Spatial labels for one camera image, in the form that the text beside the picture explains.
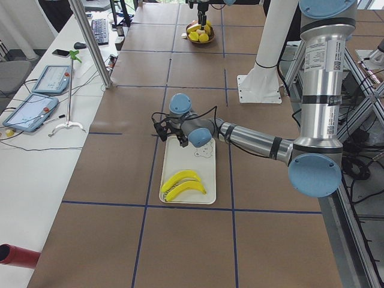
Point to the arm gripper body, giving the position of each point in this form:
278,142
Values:
180,134
201,8

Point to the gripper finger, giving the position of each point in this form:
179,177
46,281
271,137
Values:
161,131
183,140

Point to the greenish ridged banana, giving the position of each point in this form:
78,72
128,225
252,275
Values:
178,177

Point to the worn yellow banana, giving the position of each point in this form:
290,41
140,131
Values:
194,27

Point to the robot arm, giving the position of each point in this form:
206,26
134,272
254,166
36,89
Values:
314,158

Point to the brown wicker basket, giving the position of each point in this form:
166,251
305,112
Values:
201,31

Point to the small yellow banana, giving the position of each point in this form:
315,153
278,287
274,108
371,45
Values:
208,27

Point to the yellow lemon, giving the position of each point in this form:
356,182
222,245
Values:
203,38

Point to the yellow starfruit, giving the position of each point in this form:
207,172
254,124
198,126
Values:
193,36

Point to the white bear tray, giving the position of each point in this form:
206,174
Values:
201,160

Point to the black keyboard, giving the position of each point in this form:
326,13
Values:
100,31

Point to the grabber reaching tool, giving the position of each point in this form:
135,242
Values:
68,122

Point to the black computer mouse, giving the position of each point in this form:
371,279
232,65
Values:
79,46

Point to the blue teach pendant far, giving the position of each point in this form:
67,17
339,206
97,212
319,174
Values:
53,80

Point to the blue teach pendant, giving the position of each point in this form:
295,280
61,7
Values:
31,114
53,80

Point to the black smartphone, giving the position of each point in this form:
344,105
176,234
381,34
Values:
61,53

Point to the blue teach pendant near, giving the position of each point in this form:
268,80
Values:
31,114

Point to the red cylinder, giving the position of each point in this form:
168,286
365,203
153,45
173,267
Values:
18,256

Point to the aluminium frame post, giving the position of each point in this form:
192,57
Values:
79,13

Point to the aluminium side frame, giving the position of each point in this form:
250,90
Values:
353,251

